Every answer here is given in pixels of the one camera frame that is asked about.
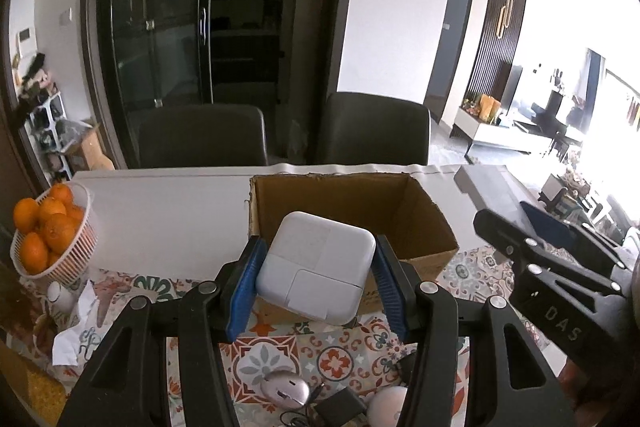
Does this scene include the small white round object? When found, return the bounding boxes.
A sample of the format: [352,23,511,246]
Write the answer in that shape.
[47,281,76,315]

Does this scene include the cardboard box with dark cloth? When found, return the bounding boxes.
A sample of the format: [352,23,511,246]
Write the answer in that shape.
[60,121,117,172]

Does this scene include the white leaf print cloth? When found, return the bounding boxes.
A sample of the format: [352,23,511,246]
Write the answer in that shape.
[52,322,103,365]

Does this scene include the pile of oranges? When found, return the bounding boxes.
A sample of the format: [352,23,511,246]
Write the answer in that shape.
[12,183,88,273]

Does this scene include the yellow packets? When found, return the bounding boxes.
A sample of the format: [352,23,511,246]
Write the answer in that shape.
[462,92,502,124]

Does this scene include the yellow woven placemat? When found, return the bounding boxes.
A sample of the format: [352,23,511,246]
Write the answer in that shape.
[0,347,68,427]

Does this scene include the white plastic basket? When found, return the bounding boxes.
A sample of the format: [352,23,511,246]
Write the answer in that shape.
[10,181,98,280]

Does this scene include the dark dining chair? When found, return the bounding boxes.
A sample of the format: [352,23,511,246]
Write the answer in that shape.
[315,92,432,166]
[137,104,268,168]

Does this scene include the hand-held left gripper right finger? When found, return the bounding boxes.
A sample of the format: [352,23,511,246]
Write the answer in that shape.
[372,234,583,427]

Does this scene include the silver computer mouse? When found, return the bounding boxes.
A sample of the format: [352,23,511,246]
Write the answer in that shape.
[260,369,312,408]

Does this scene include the grey flat box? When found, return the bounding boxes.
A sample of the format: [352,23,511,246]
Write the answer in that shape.
[454,164,538,228]

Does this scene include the dark framed glass door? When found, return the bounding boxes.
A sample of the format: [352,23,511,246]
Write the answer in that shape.
[80,0,363,170]

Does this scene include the dark interior door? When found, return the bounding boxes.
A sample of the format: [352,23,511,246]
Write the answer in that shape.
[424,0,477,124]

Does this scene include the white square power adapter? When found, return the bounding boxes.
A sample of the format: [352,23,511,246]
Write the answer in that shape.
[255,211,377,325]

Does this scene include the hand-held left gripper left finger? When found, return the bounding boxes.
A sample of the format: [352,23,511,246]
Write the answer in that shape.
[57,237,268,427]

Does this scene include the crumpled white tissue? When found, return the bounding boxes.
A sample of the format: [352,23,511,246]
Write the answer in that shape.
[75,279,108,333]

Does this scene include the colourful tile pattern table mat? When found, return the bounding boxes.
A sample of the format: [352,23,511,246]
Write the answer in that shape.
[20,247,566,427]

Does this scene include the brown cardboard box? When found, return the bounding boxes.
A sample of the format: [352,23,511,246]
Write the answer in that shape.
[247,172,460,318]

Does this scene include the black cable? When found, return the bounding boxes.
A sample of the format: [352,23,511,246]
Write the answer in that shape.
[279,408,321,427]

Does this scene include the black power adapter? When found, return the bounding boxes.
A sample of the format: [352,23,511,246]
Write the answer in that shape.
[317,387,366,425]

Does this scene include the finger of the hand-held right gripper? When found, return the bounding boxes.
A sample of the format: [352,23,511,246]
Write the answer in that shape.
[473,208,629,299]
[519,202,634,276]

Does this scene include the white storage shelf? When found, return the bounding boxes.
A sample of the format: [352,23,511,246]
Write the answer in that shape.
[20,91,68,185]

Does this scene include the white low cabinet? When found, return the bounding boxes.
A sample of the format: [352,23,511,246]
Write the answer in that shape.
[450,107,557,156]

